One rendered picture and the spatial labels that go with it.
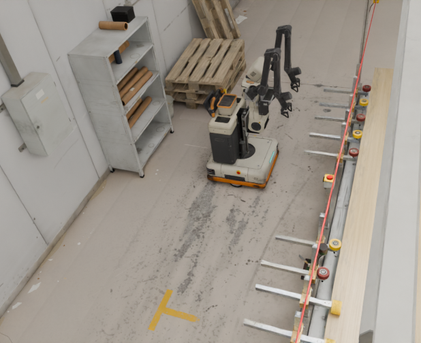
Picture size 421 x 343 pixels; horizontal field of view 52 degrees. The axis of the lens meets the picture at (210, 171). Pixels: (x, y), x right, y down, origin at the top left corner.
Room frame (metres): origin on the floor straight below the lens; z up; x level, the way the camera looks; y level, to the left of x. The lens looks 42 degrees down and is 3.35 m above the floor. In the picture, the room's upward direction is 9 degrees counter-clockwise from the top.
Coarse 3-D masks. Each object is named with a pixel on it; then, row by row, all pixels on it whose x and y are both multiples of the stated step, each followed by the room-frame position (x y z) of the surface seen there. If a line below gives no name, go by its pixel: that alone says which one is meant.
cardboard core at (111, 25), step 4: (100, 24) 4.43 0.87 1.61; (104, 24) 4.40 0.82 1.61; (108, 24) 4.38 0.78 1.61; (112, 24) 4.36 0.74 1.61; (116, 24) 4.34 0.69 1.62; (120, 24) 4.33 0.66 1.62; (124, 24) 4.31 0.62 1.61; (100, 28) 4.43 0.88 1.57; (104, 28) 4.41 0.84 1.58; (108, 28) 4.38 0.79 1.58; (112, 28) 4.36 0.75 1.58; (116, 28) 4.34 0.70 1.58; (120, 28) 4.32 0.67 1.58; (124, 28) 4.30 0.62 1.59
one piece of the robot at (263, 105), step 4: (268, 88) 3.62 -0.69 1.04; (272, 88) 3.61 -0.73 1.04; (268, 92) 3.56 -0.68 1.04; (272, 92) 3.55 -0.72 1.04; (260, 96) 3.44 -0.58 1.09; (264, 96) 3.50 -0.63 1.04; (268, 96) 3.49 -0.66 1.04; (272, 96) 3.48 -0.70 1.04; (264, 100) 3.43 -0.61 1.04; (268, 100) 3.42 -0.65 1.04; (256, 104) 3.45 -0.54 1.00; (260, 104) 3.42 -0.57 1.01; (264, 104) 3.40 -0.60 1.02; (268, 104) 3.40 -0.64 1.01; (260, 108) 3.42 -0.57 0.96; (264, 108) 3.41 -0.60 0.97; (260, 112) 3.43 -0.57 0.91; (264, 112) 3.41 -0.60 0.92
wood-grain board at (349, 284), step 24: (384, 72) 3.79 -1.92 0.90; (384, 96) 3.38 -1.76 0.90; (384, 120) 3.01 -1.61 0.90; (360, 144) 2.75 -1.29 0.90; (360, 168) 2.47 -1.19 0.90; (360, 192) 2.22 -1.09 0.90; (360, 216) 1.98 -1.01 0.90; (360, 240) 1.78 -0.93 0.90; (360, 264) 1.59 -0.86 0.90; (336, 288) 1.45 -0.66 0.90; (360, 288) 1.43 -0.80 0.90; (360, 312) 1.27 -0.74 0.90; (336, 336) 1.15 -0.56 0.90
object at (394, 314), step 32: (416, 0) 1.94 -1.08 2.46; (416, 32) 1.63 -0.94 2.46; (416, 64) 1.39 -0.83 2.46; (416, 96) 1.20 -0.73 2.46; (416, 128) 1.03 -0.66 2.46; (416, 160) 0.89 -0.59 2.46; (416, 192) 0.77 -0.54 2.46; (384, 256) 0.59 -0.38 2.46; (384, 288) 0.51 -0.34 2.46; (384, 320) 0.43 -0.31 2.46
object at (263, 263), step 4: (264, 264) 1.74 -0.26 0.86; (268, 264) 1.74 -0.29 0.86; (272, 264) 1.73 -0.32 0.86; (276, 264) 1.73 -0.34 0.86; (280, 264) 1.72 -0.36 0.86; (272, 268) 1.72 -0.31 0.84; (276, 268) 1.71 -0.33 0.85; (280, 268) 1.69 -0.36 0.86; (284, 268) 1.68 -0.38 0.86; (288, 268) 1.68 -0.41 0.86; (292, 268) 1.67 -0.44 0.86; (296, 268) 1.67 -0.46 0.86; (292, 272) 1.66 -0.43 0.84; (296, 272) 1.64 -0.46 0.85; (300, 272) 1.63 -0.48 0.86; (304, 272) 1.63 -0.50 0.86; (308, 272) 1.62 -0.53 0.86; (316, 276) 1.59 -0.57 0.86; (324, 280) 1.56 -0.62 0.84
